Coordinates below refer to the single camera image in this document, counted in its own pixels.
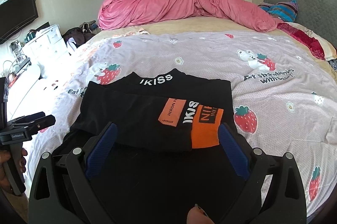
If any black IKISS garment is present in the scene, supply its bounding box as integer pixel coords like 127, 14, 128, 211
54, 69, 245, 223

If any dark clothes pile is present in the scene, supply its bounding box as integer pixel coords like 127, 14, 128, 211
62, 20, 99, 55

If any person's left hand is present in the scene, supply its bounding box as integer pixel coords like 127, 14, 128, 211
1, 148, 27, 197

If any person's right hand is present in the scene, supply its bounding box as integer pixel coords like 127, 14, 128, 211
186, 204, 214, 224

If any white drawer cabinet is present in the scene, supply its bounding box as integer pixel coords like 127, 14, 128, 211
7, 23, 70, 77

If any lilac strawberry bed sheet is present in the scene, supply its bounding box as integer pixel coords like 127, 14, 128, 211
26, 31, 336, 217

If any blue floral cloth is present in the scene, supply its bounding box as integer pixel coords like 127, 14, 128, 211
328, 59, 337, 71

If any red patterned pillow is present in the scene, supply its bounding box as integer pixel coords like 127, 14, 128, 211
277, 22, 336, 61

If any pink duvet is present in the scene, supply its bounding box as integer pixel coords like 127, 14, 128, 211
98, 0, 278, 32

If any blue striped pillow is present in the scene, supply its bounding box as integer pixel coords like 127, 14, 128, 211
258, 0, 298, 22

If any grey padded headboard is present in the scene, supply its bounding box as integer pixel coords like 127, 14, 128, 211
264, 0, 337, 46

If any beige mattress cover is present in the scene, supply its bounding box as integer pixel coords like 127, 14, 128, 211
86, 17, 336, 79

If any black wall television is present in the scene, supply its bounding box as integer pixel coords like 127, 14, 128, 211
0, 0, 38, 44

